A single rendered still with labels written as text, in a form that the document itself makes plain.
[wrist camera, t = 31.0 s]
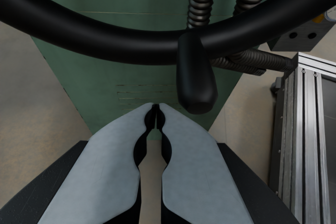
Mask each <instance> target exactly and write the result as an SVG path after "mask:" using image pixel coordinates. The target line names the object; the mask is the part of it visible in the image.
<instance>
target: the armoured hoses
mask: <svg viewBox="0 0 336 224"><path fill-rule="evenodd" d="M188 1H189V5H188V10H189V11H188V12H187V14H188V17H187V23H186V26H187V27H186V29H192V28H197V27H201V26H206V25H208V24H209V22H210V17H211V11H212V5H213V4H214V2H213V0H188ZM261 1H262V0H236V1H235V2H236V5H235V6H234V11H233V13H232V14H233V16H236V15H238V14H240V13H243V12H245V11H247V10H249V9H251V8H253V7H255V6H257V5H259V4H261ZM209 62H210V65H211V66H212V67H216V68H220V69H225V70H231V71H236V72H241V73H246V74H251V75H255V76H261V75H263V74H264V73H265V72H266V71H267V69H268V70H273V71H279V72H285V73H286V72H288V71H290V70H291V69H292V68H293V64H294V63H293V59H291V58H289V57H285V56H281V55H277V54H274V53H270V52H266V51H263V50H258V49H255V48H250V49H247V50H244V51H241V52H238V53H235V54H232V55H228V56H225V57H221V58H216V59H212V60H209Z"/></svg>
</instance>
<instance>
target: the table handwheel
mask: <svg viewBox="0 0 336 224"><path fill-rule="evenodd" d="M334 6H336V0H266V1H264V2H262V3H260V4H258V5H257V6H255V7H253V8H251V9H249V10H246V11H244V12H242V13H240V14H237V15H235V16H232V17H230V18H227V19H224V20H221V21H218V22H215V23H212V24H208V25H204V26H200V27H195V28H189V29H182V30H170V31H151V30H139V29H132V28H126V27H121V26H116V25H112V24H108V23H105V22H102V21H98V20H95V19H93V18H90V17H87V16H84V15H82V14H80V13H77V12H75V11H73V10H70V9H68V8H66V7H64V6H62V5H60V4H58V3H56V2H54V1H52V0H0V21H1V22H3V23H5V24H7V25H9V26H11V27H13V28H15V29H17V30H19V31H21V32H24V33H26V34H28V35H30V36H32V37H35V38H37V39H39V40H42V41H44V42H47V43H49V44H52V45H55V46H57V47H60V48H63V49H66V50H69V51H72V52H75V53H78V54H82V55H85V56H89V57H93V58H97V59H101V60H106V61H111V62H117V63H124V64H132V65H145V66H171V65H177V52H178V39H179V37H180V36H181V35H183V34H185V33H188V32H193V33H196V34H198V35H199V37H200V40H201V43H202V45H203V47H204V49H205V51H206V54H207V56H208V59H209V60H214V59H218V58H222V57H226V56H229V55H233V54H236V53H239V52H242V51H245V50H248V49H251V48H254V47H256V46H259V45H261V44H264V43H266V42H268V41H271V40H273V39H275V38H277V37H280V36H282V35H284V34H286V33H288V32H290V31H292V30H294V29H296V28H298V27H300V26H302V25H303V24H305V23H307V22H309V21H311V20H313V19H314V18H316V17H318V16H319V15H321V14H323V13H324V12H326V11H328V10H329V9H331V8H333V7H334Z"/></svg>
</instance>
